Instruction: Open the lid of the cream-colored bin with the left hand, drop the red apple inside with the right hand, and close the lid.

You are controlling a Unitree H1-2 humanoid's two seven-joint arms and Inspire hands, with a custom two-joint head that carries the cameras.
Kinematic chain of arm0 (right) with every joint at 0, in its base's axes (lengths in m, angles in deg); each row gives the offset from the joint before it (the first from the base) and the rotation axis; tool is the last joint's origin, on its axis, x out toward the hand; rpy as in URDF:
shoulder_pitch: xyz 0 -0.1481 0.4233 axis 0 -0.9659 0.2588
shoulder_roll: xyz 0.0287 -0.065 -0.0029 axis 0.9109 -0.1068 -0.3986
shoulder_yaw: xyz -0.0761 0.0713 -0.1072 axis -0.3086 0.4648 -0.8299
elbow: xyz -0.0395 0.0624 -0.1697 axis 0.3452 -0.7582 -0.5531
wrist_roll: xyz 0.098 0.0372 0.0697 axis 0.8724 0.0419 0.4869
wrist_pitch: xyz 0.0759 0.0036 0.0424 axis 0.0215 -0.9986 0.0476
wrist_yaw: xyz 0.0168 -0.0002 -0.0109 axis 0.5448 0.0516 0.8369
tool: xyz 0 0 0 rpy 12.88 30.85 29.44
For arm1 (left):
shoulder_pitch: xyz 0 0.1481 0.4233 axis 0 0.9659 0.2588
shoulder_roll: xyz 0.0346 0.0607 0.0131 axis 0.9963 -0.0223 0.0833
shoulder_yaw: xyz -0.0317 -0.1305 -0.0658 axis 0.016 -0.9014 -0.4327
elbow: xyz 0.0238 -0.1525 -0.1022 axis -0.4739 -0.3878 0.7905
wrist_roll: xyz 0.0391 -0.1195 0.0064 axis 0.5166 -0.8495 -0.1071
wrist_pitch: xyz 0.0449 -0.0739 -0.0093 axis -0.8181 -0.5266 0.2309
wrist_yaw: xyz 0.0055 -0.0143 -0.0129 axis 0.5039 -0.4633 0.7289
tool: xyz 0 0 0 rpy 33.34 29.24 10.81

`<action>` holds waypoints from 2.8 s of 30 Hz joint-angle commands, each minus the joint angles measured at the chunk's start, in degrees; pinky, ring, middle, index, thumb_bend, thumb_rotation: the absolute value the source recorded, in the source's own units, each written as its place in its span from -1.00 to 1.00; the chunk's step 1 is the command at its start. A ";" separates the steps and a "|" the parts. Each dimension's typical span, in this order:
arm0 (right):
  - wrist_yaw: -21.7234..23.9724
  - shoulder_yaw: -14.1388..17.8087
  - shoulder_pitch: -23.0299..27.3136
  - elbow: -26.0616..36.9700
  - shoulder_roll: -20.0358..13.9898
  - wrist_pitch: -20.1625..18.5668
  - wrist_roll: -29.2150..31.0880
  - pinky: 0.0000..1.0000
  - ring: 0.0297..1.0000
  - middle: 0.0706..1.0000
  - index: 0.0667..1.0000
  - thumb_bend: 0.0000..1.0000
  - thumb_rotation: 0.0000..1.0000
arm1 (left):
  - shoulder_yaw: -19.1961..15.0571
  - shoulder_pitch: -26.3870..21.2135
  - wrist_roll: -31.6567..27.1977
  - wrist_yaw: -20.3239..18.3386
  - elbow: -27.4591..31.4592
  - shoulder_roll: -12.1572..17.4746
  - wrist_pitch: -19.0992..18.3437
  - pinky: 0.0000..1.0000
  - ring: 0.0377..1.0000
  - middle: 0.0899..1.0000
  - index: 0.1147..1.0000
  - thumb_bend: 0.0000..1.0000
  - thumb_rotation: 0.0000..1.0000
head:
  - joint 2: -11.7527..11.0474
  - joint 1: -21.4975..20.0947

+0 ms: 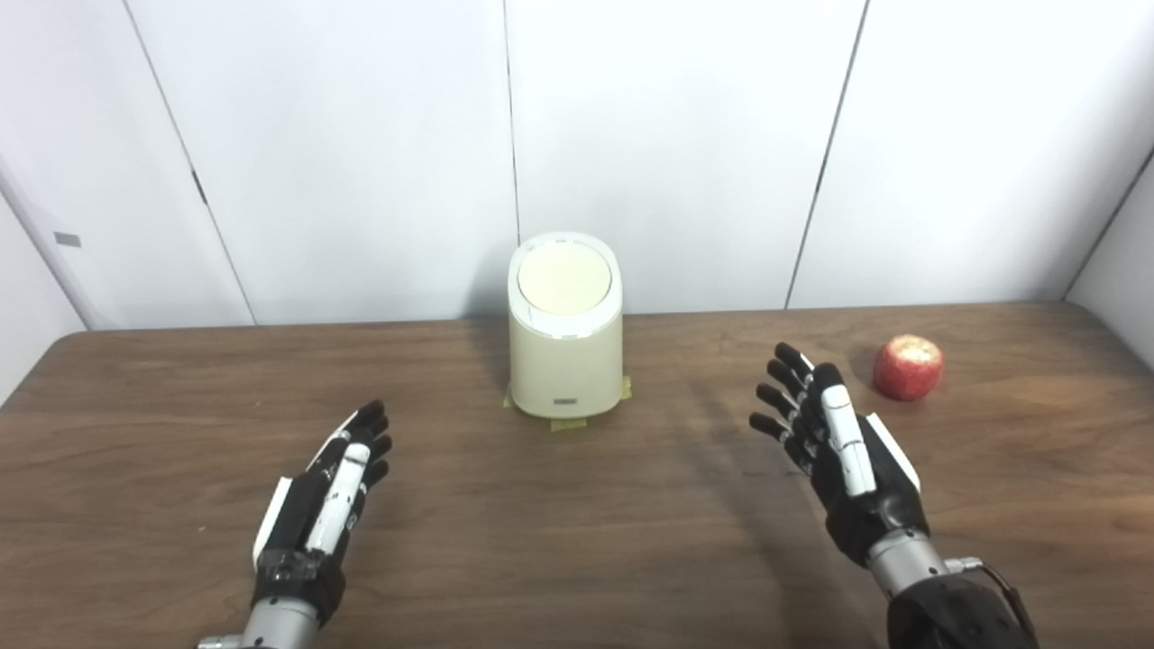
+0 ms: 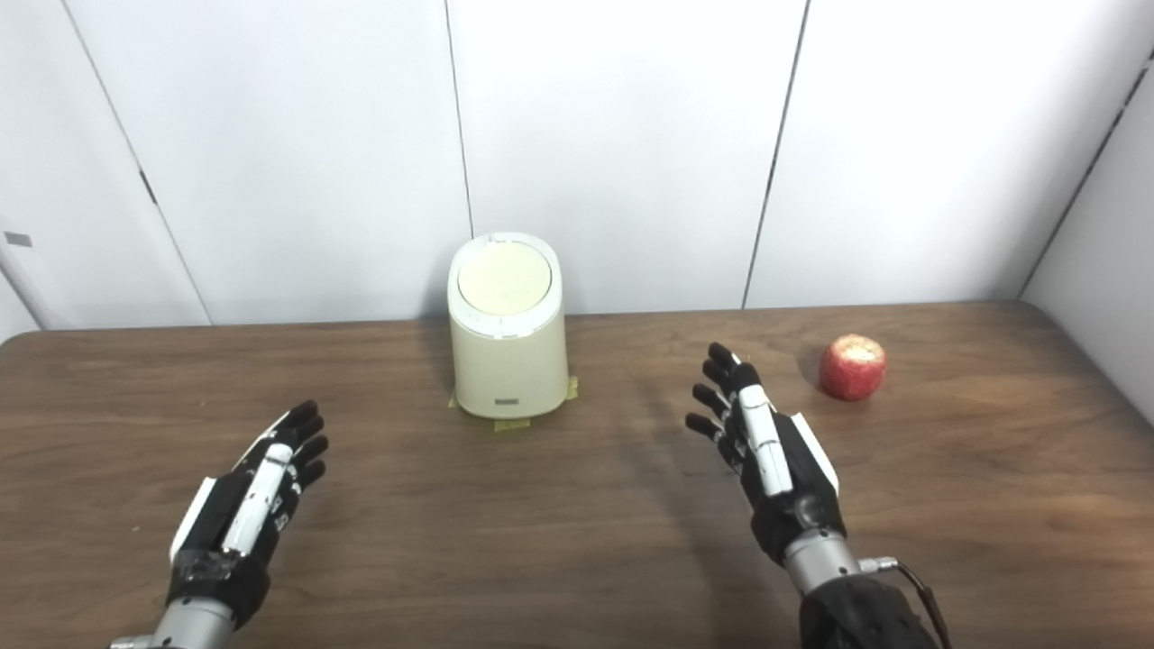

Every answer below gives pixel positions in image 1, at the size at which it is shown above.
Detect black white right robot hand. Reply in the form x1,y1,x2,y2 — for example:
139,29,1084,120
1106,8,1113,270
749,342,930,569

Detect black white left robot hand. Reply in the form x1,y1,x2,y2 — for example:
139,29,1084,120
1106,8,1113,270
251,400,394,627

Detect red apple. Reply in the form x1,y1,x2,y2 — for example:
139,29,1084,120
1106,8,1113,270
873,334,945,401

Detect cream round bin lid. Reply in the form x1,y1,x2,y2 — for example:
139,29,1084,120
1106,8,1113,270
517,242,612,316

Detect cream-colored cylindrical bin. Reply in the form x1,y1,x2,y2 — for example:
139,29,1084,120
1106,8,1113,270
507,232,625,420

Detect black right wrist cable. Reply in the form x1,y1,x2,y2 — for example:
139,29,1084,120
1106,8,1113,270
945,557,1036,636

